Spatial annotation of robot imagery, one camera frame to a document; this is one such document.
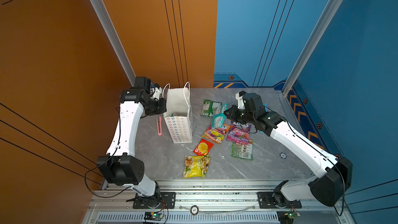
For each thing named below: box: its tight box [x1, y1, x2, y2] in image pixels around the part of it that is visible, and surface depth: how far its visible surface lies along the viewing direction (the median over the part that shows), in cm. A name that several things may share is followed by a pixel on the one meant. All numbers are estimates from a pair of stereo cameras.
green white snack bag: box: [230, 139, 254, 161], surface depth 91 cm
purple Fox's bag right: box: [225, 121, 252, 145], surface depth 95 cm
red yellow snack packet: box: [192, 138, 215, 157], surface depth 91 cm
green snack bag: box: [200, 99, 223, 117], surface depth 110 cm
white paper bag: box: [162, 81, 193, 144], surface depth 82 cm
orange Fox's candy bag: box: [202, 123, 232, 144], surface depth 96 cm
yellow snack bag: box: [183, 154, 211, 179], surface depth 82 cm
